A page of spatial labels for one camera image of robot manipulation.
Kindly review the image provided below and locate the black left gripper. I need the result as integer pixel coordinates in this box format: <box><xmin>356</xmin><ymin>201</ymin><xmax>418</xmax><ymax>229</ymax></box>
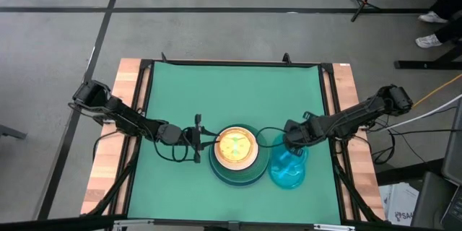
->
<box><xmin>181</xmin><ymin>113</ymin><xmax>220</xmax><ymax>165</ymax></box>

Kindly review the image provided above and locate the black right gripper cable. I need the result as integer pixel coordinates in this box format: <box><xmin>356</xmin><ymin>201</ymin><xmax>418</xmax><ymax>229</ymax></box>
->
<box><xmin>255</xmin><ymin>126</ymin><xmax>288</xmax><ymax>149</ymax></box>

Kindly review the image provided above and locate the person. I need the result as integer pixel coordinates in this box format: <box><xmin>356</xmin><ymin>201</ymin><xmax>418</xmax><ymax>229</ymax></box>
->
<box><xmin>428</xmin><ymin>0</ymin><xmax>462</xmax><ymax>44</ymax></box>

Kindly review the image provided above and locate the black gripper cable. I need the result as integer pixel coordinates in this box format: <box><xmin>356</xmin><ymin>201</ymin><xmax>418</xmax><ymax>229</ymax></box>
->
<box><xmin>152</xmin><ymin>128</ymin><xmax>198</xmax><ymax>164</ymax></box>
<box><xmin>255</xmin><ymin>126</ymin><xmax>288</xmax><ymax>149</ymax></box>

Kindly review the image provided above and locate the black floor cable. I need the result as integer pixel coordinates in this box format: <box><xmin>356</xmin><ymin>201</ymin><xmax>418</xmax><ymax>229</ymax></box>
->
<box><xmin>370</xmin><ymin>106</ymin><xmax>462</xmax><ymax>165</ymax></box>

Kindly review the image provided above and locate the blue translucent plastic plate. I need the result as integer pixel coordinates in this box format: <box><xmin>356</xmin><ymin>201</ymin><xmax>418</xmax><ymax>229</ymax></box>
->
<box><xmin>267</xmin><ymin>133</ymin><xmax>310</xmax><ymax>191</ymax></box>

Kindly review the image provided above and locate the yellow bowl with food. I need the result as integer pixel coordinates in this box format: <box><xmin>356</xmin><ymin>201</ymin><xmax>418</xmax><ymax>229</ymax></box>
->
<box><xmin>214</xmin><ymin>126</ymin><xmax>259</xmax><ymax>172</ymax></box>

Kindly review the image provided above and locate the teal deep plastic plate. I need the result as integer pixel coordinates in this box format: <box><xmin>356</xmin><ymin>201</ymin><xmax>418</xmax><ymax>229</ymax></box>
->
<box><xmin>209</xmin><ymin>123</ymin><xmax>271</xmax><ymax>186</ymax></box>

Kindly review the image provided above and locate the black desk base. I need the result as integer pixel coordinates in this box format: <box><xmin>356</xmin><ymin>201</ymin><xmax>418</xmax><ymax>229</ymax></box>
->
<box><xmin>393</xmin><ymin>42</ymin><xmax>462</xmax><ymax>71</ymax></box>

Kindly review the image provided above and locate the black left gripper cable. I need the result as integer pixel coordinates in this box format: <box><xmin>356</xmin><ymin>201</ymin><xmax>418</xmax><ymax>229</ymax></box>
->
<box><xmin>152</xmin><ymin>128</ymin><xmax>198</xmax><ymax>164</ymax></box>

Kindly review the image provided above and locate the yellow cable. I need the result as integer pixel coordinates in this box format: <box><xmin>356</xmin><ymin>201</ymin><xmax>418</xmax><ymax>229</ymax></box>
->
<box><xmin>412</xmin><ymin>73</ymin><xmax>462</xmax><ymax>108</ymax></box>

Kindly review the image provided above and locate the white printed paper bag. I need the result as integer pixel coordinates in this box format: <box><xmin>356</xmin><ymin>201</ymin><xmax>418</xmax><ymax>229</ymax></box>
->
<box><xmin>378</xmin><ymin>182</ymin><xmax>420</xmax><ymax>227</ymax></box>

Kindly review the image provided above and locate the person's white shoe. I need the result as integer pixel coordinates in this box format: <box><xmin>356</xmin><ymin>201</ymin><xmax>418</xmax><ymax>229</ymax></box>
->
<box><xmin>414</xmin><ymin>33</ymin><xmax>443</xmax><ymax>49</ymax></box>
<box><xmin>417</xmin><ymin>11</ymin><xmax>449</xmax><ymax>25</ymax></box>

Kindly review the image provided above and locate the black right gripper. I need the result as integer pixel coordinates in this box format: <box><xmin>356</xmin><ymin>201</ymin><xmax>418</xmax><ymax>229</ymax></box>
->
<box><xmin>283</xmin><ymin>110</ymin><xmax>328</xmax><ymax>157</ymax></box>

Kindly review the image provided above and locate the white cable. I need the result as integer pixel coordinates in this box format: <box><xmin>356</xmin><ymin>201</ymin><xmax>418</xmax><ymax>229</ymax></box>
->
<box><xmin>374</xmin><ymin>93</ymin><xmax>462</xmax><ymax>131</ymax></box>

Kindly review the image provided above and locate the grey chair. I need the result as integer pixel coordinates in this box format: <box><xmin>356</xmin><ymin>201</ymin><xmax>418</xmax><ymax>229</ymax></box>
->
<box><xmin>410</xmin><ymin>171</ymin><xmax>456</xmax><ymax>230</ymax></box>

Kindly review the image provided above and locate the green table mat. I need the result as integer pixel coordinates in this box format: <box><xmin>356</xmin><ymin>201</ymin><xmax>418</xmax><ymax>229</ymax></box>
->
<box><xmin>126</xmin><ymin>61</ymin><xmax>342</xmax><ymax>225</ymax></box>

